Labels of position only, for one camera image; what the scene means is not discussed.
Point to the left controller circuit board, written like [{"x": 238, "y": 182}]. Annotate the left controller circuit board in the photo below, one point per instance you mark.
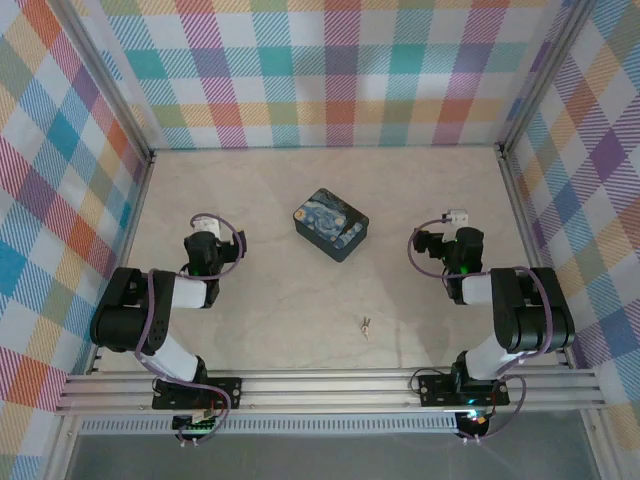
[{"x": 197, "y": 425}]

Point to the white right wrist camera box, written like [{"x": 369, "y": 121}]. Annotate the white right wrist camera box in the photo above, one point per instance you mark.
[{"x": 458, "y": 217}]

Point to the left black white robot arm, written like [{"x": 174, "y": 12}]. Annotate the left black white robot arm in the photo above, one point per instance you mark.
[{"x": 125, "y": 320}]

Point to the small silver keys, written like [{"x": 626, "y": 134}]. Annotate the small silver keys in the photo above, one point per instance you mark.
[{"x": 366, "y": 327}]

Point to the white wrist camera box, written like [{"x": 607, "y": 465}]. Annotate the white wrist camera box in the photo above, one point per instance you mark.
[
  {"x": 458, "y": 217},
  {"x": 207, "y": 224}
]

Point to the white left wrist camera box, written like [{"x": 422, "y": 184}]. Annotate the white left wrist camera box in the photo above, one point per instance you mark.
[{"x": 207, "y": 224}]

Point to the aluminium mounting rail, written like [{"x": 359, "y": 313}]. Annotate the aluminium mounting rail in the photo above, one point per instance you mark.
[{"x": 325, "y": 392}]

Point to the aluminium frame post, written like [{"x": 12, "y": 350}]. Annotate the aluminium frame post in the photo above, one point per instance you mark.
[
  {"x": 100, "y": 75},
  {"x": 545, "y": 70}
]

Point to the right controller circuit board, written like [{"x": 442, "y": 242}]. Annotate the right controller circuit board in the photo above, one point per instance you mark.
[{"x": 475, "y": 419}]

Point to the starry night print box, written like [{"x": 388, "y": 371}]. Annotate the starry night print box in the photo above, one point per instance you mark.
[{"x": 327, "y": 222}]

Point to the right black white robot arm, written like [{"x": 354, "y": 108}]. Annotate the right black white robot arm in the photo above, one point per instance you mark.
[{"x": 530, "y": 320}]

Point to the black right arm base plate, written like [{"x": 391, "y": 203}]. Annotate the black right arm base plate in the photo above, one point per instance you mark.
[{"x": 435, "y": 390}]

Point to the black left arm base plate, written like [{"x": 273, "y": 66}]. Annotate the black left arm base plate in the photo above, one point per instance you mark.
[{"x": 230, "y": 392}]

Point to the controller circuit board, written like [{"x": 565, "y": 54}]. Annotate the controller circuit board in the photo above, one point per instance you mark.
[
  {"x": 475, "y": 419},
  {"x": 197, "y": 425}
]

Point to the aluminium side rail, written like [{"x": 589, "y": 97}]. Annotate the aluminium side rail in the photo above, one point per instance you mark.
[
  {"x": 522, "y": 215},
  {"x": 142, "y": 200}
]

